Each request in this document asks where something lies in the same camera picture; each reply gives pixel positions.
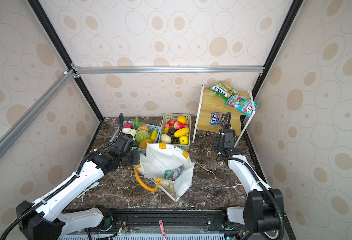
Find white grocery bag yellow handles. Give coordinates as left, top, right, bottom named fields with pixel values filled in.
left=134, top=143, right=195, bottom=202

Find purple m&m packet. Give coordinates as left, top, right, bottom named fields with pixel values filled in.
left=219, top=114, right=227, bottom=126

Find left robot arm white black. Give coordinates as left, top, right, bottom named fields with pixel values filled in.
left=0, top=114, right=140, bottom=240

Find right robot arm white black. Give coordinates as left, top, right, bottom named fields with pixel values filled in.
left=213, top=112, right=285, bottom=240

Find teal red candy bag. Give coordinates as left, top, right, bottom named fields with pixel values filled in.
left=226, top=94, right=259, bottom=117

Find green candy bag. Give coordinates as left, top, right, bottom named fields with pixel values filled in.
left=209, top=81, right=238, bottom=101

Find white radish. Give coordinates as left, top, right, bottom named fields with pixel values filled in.
left=122, top=128, right=137, bottom=138

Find green cabbage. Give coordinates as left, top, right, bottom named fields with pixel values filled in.
left=135, top=130, right=151, bottom=143

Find blue m&m packet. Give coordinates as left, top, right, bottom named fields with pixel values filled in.
left=210, top=111, right=221, bottom=126

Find red tomato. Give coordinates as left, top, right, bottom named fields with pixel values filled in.
left=124, top=123, right=134, bottom=129

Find green leaf vegetable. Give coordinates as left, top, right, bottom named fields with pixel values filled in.
left=133, top=117, right=146, bottom=130

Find brown potato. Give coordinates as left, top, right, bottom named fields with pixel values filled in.
left=137, top=125, right=150, bottom=132

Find yellow corn cob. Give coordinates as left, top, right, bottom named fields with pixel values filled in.
left=150, top=130, right=158, bottom=143

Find small wooden side table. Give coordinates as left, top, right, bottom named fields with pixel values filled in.
left=191, top=86, right=256, bottom=142

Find blue plastic basket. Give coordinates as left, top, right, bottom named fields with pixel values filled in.
left=110, top=121, right=161, bottom=155

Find cream garlic bulb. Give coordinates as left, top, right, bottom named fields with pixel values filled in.
left=161, top=134, right=172, bottom=144

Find white plastic spoon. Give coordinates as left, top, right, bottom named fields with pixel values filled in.
left=76, top=182, right=99, bottom=199

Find long yellow fruit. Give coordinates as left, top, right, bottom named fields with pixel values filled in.
left=174, top=128, right=190, bottom=138

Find orange fruit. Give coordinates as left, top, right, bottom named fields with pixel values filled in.
left=177, top=115, right=188, bottom=125

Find red apple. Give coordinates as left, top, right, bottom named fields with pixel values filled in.
left=174, top=121, right=185, bottom=130

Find dark passion fruit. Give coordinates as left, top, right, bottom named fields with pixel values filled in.
left=168, top=127, right=177, bottom=136

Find green plastic basket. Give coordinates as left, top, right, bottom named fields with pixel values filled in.
left=158, top=113, right=192, bottom=151

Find red strawberry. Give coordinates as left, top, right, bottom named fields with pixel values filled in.
left=168, top=119, right=176, bottom=128

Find horizontal aluminium bar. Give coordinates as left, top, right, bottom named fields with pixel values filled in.
left=74, top=66, right=264, bottom=74

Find left diagonal aluminium bar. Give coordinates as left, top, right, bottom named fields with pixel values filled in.
left=0, top=70, right=74, bottom=159

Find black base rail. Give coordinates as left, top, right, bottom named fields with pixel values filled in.
left=37, top=208, right=297, bottom=240

